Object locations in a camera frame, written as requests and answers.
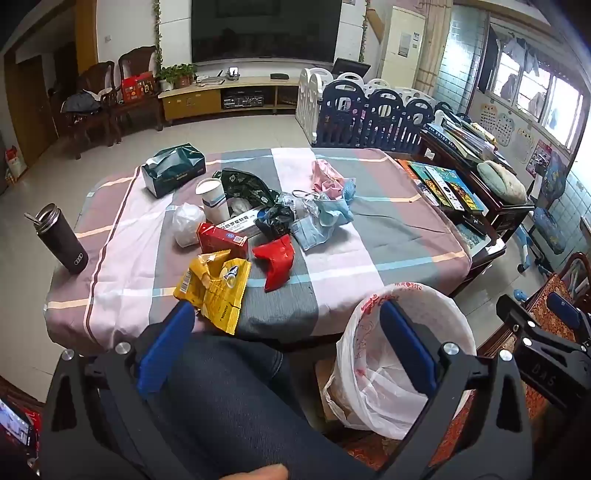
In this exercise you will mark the colourful wall poster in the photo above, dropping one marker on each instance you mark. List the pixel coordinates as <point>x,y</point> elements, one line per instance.
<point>542,159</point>

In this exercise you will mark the navy playpen fence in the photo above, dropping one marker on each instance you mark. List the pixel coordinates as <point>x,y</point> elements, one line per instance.
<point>341,120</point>

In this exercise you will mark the wide black remote control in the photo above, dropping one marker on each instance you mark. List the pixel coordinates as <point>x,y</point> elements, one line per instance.
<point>471,225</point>

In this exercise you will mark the white playpen fence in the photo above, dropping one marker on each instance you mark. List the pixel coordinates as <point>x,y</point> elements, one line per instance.
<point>307,99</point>

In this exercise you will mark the grey green cushion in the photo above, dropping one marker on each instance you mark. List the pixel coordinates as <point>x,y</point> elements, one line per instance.
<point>501,182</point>

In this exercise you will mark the yellow snack bag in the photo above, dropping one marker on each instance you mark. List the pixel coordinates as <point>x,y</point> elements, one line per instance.
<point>212,290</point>

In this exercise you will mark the pink plastic bag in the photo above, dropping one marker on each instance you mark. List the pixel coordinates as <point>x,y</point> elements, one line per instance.
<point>328,177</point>

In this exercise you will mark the person's left hand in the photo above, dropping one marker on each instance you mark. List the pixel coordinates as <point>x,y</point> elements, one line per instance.
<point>254,473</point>

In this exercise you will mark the white tissue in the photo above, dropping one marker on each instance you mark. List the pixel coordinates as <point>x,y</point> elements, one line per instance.
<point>240,205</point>

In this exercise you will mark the wooden door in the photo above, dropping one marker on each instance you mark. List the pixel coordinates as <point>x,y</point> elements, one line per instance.
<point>32,106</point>

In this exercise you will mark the window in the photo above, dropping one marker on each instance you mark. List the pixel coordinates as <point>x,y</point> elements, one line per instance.
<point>563,106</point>

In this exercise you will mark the papers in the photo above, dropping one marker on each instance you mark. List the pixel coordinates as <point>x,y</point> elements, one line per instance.
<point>210,80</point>

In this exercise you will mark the white plastic bag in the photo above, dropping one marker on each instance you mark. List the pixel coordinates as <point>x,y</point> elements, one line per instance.
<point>188,224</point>

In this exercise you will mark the white paper cup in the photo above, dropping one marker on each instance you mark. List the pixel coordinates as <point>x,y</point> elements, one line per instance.
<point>212,198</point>

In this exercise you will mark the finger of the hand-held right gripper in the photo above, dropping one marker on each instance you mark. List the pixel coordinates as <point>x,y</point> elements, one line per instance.
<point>565,311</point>
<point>512,314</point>

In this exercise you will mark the stack of books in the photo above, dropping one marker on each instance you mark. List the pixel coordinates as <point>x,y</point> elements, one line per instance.
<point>461,138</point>

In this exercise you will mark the black stereo receiver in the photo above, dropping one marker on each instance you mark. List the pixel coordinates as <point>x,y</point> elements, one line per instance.
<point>243,98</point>

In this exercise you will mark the wall chart poster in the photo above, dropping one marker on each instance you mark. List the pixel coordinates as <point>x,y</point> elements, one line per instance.
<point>523,146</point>
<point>506,130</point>
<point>487,117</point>

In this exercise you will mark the red paper bag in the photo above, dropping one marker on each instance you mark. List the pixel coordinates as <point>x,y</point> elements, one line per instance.
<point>15,164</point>

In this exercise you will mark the dark wooden armchair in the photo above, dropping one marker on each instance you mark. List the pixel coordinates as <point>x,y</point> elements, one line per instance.
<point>99,74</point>
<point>138,57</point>

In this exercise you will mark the red wrapper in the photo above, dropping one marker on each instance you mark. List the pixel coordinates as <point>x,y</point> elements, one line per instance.
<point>277,261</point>

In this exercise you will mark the white remote control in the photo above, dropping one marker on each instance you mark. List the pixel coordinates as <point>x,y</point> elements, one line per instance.
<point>444,191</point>

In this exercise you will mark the potted green plant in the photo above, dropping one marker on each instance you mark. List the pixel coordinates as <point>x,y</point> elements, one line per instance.
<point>178,74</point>

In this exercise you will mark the blue face mask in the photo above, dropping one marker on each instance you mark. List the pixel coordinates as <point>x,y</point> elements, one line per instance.
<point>311,233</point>
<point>339,207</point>

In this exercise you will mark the yellow wooden tv cabinet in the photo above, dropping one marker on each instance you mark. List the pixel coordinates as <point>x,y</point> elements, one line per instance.
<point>189,104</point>

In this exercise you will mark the white ointment box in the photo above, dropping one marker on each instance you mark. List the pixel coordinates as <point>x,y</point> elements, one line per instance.
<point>238,224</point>

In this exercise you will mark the dark hanging garment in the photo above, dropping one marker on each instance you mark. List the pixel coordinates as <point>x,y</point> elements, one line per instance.
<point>488,60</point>

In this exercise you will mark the dark green tissue box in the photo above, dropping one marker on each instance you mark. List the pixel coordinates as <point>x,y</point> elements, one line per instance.
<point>173,173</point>

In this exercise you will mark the large black television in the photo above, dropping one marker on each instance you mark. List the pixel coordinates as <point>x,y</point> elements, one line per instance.
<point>263,27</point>

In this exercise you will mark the dark bag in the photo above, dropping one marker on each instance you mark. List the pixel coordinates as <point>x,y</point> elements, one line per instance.
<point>274,221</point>

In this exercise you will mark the white trash bin with liner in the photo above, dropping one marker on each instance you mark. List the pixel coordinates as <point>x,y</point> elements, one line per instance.
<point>397,415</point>

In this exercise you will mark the black bag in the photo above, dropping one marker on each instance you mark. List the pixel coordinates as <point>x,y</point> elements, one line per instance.
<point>81,102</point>

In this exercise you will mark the white standing air conditioner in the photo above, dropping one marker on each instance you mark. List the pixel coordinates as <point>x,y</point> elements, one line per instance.
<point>401,60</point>

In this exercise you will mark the clear plastic wrapper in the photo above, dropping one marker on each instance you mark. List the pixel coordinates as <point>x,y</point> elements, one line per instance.
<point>300,203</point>

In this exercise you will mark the dark wooden sofa frame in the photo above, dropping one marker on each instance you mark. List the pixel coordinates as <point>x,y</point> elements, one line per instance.
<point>577,267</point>

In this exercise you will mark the plaid tablecloth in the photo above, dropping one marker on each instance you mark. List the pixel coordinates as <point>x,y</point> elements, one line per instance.
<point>369,207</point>

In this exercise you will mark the red gift box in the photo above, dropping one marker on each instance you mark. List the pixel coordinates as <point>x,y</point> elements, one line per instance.
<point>137,87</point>

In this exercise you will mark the red cardboard box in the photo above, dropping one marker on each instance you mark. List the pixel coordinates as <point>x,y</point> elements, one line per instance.
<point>221,242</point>

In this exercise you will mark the small white device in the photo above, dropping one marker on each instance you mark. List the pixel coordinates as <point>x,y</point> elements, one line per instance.
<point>234,74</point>

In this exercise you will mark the small black monitor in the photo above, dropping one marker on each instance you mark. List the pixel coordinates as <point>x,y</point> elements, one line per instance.
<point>351,68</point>

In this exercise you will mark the blue mosaic picture mat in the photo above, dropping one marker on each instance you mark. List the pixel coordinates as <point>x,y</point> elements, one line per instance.
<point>471,240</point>

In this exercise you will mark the black thermos bottle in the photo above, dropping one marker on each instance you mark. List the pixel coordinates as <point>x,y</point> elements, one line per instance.
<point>62,244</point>

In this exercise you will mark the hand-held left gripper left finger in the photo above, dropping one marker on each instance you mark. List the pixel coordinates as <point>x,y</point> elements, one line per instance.
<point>166,344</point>

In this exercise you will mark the orange picture book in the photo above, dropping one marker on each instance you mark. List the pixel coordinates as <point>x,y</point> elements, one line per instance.
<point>406,170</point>

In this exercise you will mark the dark wooden side table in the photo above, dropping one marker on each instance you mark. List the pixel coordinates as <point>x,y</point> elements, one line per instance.
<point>503,212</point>

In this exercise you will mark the green picture book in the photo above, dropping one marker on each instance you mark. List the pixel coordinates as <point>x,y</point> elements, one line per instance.
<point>422,177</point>

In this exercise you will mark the light hanging garments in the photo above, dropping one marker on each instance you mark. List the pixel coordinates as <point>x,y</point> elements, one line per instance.
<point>521,53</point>

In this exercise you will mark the smartphone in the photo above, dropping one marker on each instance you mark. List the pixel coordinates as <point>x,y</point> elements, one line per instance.
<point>16,422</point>

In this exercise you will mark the green ivy vine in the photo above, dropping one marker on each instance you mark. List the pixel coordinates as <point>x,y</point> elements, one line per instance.
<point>363,37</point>
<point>157,32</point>

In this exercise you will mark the blue children's swivel chair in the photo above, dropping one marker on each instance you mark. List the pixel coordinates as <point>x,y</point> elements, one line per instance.
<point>549,226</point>

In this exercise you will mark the large blue picture book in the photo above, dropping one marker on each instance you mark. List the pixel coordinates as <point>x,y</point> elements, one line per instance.
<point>468,194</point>

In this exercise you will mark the green snack bag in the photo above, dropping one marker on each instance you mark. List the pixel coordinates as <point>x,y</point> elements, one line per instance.
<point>249,187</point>

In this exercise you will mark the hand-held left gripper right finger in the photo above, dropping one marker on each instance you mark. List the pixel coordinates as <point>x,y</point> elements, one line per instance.
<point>408,346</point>

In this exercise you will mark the slim black remote control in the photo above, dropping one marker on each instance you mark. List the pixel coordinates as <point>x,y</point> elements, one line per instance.
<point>458,198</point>

